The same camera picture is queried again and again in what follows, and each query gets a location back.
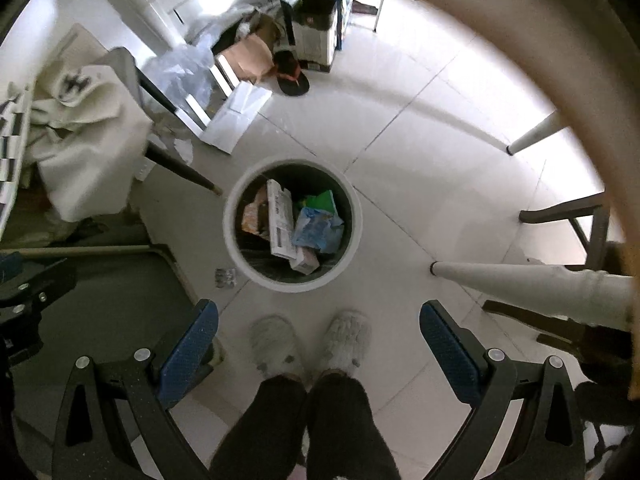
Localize table with patterned top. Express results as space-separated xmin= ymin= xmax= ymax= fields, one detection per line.
xmin=300 ymin=0 xmax=640 ymax=331

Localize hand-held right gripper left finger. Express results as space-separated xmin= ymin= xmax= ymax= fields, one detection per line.
xmin=51 ymin=298 xmax=220 ymax=480

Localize grey wooden chair frame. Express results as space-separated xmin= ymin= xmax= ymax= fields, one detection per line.
xmin=519 ymin=191 xmax=613 ymax=271

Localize long white box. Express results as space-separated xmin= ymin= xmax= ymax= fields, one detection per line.
xmin=266 ymin=179 xmax=297 ymax=261

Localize white fuzzy slipper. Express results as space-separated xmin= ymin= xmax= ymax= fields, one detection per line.
xmin=320 ymin=310 xmax=372 ymax=376
xmin=249 ymin=315 xmax=307 ymax=381

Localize black flip-flop sandal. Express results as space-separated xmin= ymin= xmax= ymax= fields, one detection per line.
xmin=274 ymin=50 xmax=311 ymax=97

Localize dark grey chair seat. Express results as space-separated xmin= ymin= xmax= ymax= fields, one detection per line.
xmin=0 ymin=244 xmax=201 ymax=461

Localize chair with dark metal legs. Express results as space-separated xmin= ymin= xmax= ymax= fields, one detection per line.
xmin=100 ymin=47 xmax=223 ymax=196

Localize orange snack bag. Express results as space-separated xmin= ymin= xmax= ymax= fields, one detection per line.
xmin=241 ymin=185 xmax=271 ymax=238

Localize white foam board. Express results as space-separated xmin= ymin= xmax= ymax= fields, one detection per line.
xmin=202 ymin=81 xmax=273 ymax=155

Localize person's dark trousers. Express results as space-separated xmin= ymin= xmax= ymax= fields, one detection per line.
xmin=210 ymin=371 xmax=401 ymax=480

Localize blue face mask packet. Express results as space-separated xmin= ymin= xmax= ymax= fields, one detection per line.
xmin=291 ymin=206 xmax=345 ymax=255

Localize white cardboard box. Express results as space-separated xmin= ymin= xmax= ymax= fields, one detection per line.
xmin=290 ymin=0 xmax=342 ymax=73

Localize checkered cloth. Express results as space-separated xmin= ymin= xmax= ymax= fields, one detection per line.
xmin=0 ymin=87 xmax=32 ymax=221

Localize white tote bag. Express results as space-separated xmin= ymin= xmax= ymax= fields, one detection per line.
xmin=30 ymin=62 xmax=153 ymax=223

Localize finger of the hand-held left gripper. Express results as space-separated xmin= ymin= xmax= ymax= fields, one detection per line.
xmin=0 ymin=252 xmax=77 ymax=321

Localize brown cardboard sheet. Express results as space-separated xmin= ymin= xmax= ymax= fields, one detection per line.
xmin=220 ymin=35 xmax=277 ymax=83

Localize cream box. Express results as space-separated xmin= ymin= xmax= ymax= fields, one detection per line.
xmin=288 ymin=247 xmax=321 ymax=275

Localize white round trash bin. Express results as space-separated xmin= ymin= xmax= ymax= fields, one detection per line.
xmin=222 ymin=158 xmax=362 ymax=293

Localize clear plastic wrap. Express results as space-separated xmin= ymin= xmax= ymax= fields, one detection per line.
xmin=145 ymin=42 xmax=216 ymax=111

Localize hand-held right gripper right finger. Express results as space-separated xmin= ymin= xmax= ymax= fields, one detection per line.
xmin=419 ymin=300 xmax=587 ymax=480

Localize green plastic bag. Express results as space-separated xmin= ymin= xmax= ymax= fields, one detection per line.
xmin=297 ymin=190 xmax=337 ymax=216

